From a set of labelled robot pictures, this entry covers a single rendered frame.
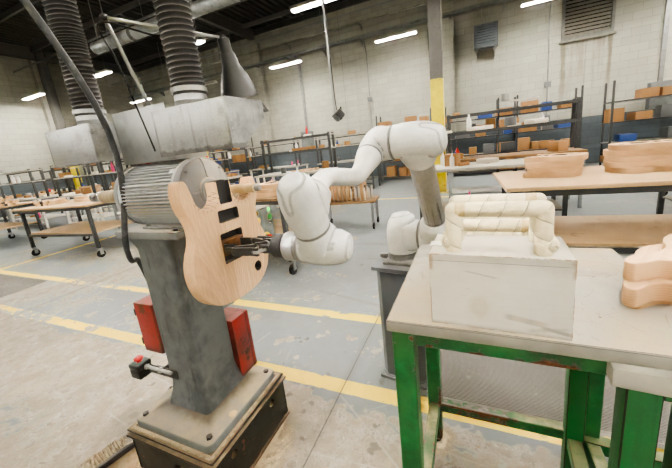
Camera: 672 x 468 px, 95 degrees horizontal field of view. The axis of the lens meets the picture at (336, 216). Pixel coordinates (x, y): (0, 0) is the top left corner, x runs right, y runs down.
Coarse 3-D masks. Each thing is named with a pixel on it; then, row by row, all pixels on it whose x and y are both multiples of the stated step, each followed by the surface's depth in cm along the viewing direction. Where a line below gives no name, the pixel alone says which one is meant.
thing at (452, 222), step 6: (450, 216) 66; (456, 216) 66; (450, 222) 66; (456, 222) 66; (450, 228) 67; (456, 228) 66; (450, 234) 67; (456, 234) 67; (450, 240) 67; (456, 240) 67; (450, 246) 68; (456, 246) 67; (450, 252) 68; (456, 252) 68
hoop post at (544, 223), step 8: (536, 216) 60; (544, 216) 59; (552, 216) 59; (536, 224) 60; (544, 224) 59; (552, 224) 59; (536, 232) 61; (544, 232) 59; (552, 232) 59; (536, 240) 61; (544, 240) 60; (536, 248) 61; (544, 248) 60; (544, 256) 60
